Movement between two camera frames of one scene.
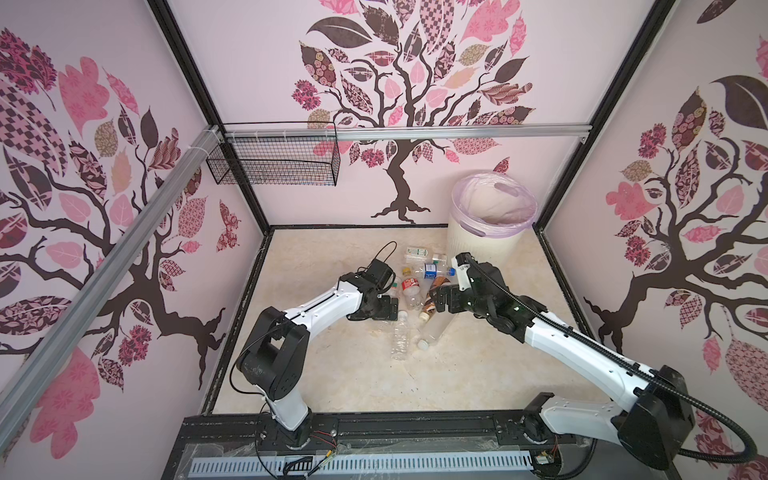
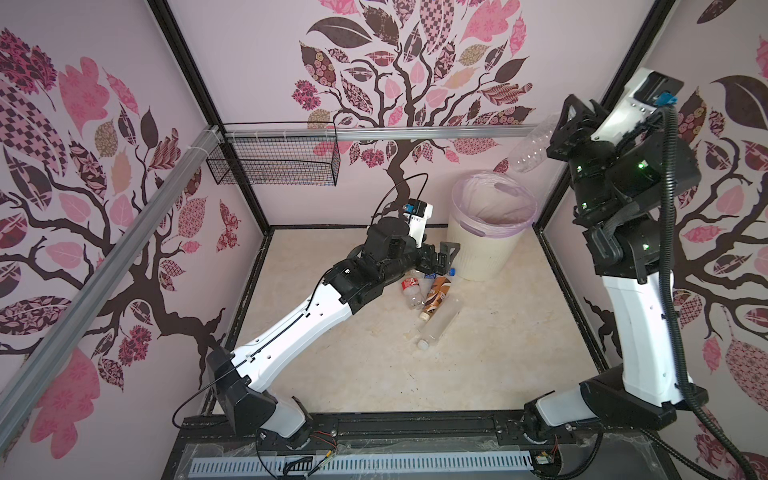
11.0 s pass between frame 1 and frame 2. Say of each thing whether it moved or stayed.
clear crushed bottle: moved
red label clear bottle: stayed
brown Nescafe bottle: stayed
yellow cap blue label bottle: stayed
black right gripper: moved
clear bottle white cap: stayed
